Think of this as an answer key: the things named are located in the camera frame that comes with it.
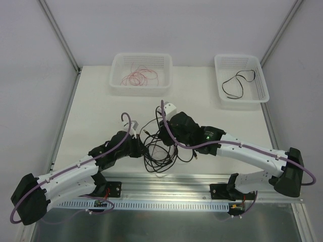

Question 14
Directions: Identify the black cable bundle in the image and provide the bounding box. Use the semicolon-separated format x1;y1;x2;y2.
140;105;199;174

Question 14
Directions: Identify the thin red wire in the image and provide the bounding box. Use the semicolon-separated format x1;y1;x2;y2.
120;63;160;88

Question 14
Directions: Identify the thin black cable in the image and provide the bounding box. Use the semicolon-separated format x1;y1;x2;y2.
221;69;257;99

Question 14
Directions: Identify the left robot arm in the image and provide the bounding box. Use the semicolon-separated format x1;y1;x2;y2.
10;131;145;225

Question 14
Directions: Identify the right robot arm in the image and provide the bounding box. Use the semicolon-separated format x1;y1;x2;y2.
158;112;304;201

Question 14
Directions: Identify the right white plastic basket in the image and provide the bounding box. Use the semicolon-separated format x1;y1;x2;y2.
214;54;270;110

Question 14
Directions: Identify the white plastic basket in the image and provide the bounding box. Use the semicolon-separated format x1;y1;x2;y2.
214;54;270;110
109;53;173;97

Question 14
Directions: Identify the left white plastic basket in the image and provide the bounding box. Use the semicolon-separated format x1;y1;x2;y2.
109;53;173;97

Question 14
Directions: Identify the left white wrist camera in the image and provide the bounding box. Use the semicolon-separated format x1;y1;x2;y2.
122;120;138;139

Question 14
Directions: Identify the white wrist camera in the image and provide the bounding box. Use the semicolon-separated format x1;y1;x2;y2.
163;102;177;120
122;120;138;139

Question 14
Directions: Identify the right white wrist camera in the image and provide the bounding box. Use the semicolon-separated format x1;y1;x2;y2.
163;102;177;120

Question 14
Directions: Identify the aluminium mounting rail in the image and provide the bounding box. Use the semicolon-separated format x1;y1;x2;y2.
50;173;303;204

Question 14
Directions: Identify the white slotted cable duct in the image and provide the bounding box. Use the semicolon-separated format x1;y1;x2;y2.
56;199;229;213

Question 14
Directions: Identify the left aluminium frame post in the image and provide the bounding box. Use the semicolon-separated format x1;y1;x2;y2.
37;0;81;74

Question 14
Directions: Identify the aluminium frame post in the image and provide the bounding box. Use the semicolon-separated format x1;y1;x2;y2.
37;0;81;74
260;0;305;67

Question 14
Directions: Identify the right aluminium frame post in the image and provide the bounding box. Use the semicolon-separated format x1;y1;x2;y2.
260;0;305;67

